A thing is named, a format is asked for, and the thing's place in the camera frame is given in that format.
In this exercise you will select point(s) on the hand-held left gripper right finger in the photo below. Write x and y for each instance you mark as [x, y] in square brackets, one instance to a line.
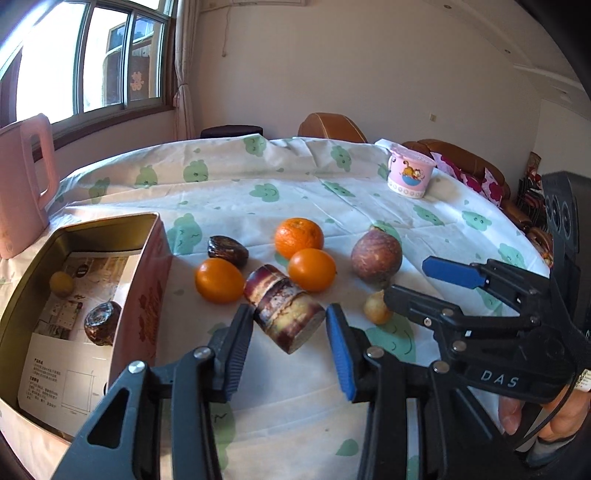
[340, 355]

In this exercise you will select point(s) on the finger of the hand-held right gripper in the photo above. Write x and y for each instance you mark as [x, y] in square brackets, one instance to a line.
[415, 304]
[450, 272]

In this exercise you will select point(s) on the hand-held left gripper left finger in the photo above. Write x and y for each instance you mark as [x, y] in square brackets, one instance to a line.
[238, 353]

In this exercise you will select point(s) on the small tan longan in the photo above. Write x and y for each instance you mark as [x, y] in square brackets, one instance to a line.
[376, 309]

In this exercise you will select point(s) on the purple passion fruit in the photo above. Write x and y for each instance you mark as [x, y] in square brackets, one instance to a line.
[376, 258]

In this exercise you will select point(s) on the purple sugarcane piece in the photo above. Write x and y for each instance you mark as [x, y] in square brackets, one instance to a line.
[284, 309]

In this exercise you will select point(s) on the smooth orange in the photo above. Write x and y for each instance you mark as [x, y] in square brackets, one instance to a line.
[219, 281]
[312, 270]

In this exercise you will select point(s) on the metal tin box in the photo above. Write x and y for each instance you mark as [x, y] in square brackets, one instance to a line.
[152, 300]

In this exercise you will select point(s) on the dark wrinkled date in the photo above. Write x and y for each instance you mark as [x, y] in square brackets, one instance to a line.
[227, 251]

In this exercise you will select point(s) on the person's right hand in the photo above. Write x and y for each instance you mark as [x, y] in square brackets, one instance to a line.
[510, 415]

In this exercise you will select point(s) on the pink floral cushion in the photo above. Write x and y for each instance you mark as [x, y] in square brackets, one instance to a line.
[491, 189]
[448, 165]

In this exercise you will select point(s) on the pink cartoon cup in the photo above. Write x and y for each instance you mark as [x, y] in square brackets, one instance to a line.
[411, 173]

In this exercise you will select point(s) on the brown leather sofa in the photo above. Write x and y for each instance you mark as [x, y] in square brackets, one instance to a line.
[466, 159]

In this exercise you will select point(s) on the dark cluttered rack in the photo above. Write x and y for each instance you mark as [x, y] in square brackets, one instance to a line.
[533, 184]

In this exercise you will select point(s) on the bumpy mandarin orange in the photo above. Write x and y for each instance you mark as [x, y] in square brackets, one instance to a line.
[299, 236]

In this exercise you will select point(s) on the dark brown round fruit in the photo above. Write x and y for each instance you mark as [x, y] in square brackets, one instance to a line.
[102, 323]

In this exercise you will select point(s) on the printed paper leaflet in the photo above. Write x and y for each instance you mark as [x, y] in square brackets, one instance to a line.
[60, 369]

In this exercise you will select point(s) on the brown leather chair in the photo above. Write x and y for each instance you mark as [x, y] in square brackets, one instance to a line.
[330, 127]

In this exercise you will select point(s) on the small yellow fruit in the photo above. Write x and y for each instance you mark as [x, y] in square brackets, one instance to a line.
[61, 283]

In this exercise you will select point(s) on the black round stool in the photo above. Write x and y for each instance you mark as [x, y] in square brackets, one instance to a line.
[231, 131]

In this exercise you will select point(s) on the pink electric kettle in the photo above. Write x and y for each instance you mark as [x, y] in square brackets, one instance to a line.
[18, 194]

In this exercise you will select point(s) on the beige curtain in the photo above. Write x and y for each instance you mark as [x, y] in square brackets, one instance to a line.
[184, 69]

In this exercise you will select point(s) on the pink window sticker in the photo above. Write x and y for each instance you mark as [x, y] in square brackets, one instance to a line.
[137, 81]

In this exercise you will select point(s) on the brown framed window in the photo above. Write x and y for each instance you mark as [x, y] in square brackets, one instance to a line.
[124, 55]

